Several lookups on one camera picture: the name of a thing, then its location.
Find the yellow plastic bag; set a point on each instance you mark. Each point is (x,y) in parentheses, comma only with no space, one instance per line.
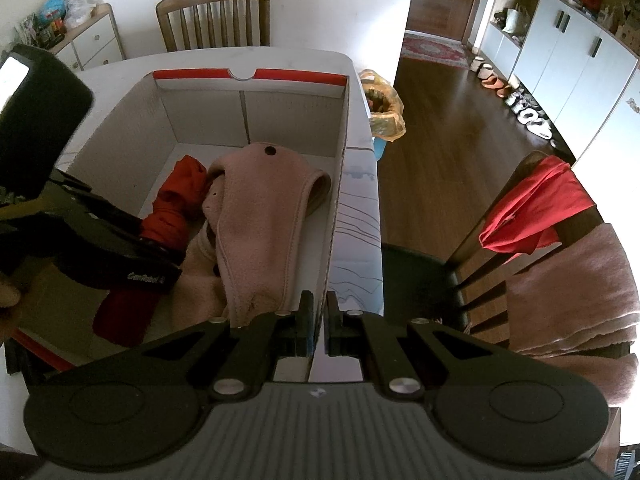
(387,120)

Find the colourful toy bag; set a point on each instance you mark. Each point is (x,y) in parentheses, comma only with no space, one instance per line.
(52,12)

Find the brown plush toy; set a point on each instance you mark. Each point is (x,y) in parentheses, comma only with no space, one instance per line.
(260,220)

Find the clear plastic bag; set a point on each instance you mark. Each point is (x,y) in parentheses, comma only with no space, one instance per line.
(80,10)

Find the white drawer cabinet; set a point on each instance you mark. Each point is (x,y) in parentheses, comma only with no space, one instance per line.
(95,42)

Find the pink towel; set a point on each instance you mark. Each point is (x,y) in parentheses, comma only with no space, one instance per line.
(575,300)

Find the wooden chair with draped cloths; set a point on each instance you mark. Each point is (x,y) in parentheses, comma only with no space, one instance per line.
(415,280)

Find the person's left hand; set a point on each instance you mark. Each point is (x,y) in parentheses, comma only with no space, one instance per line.
(7,294)

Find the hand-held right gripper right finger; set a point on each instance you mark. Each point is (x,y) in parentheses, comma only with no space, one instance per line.
(334,320)

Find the stack of booklets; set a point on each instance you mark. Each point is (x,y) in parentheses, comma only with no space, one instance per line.
(27,30)

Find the white cardboard box red rim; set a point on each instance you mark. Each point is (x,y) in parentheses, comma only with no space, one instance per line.
(295,120)

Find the red patterned rug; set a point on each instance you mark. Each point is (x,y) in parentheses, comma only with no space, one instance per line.
(432,50)

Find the red garment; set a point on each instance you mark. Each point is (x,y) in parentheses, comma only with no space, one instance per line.
(540,205)

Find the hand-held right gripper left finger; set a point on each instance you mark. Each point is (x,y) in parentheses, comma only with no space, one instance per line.
(305,317)

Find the row of shoes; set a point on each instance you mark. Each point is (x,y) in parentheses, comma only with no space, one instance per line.
(525,115)

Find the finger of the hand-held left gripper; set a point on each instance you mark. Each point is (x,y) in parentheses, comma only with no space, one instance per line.
(110,215)

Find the grey tote bag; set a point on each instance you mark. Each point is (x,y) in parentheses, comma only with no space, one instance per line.
(515,22)

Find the red cloth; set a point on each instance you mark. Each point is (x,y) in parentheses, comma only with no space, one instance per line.
(172,205)

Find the white wall cupboard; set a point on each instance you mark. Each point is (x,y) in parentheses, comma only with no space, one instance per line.
(565,70)

